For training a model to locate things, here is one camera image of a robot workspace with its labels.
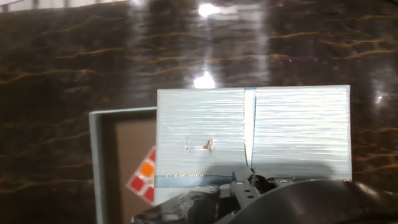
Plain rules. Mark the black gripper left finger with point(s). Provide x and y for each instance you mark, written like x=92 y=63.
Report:
x=242 y=193

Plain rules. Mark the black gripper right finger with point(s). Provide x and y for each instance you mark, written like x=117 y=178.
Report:
x=311 y=202

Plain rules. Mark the light blue box lid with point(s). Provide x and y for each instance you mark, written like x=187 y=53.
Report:
x=295 y=130

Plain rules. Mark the light blue open box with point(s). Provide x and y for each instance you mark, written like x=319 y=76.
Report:
x=96 y=155

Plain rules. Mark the white Rubik's cube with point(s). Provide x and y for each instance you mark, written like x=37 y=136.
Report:
x=144 y=174

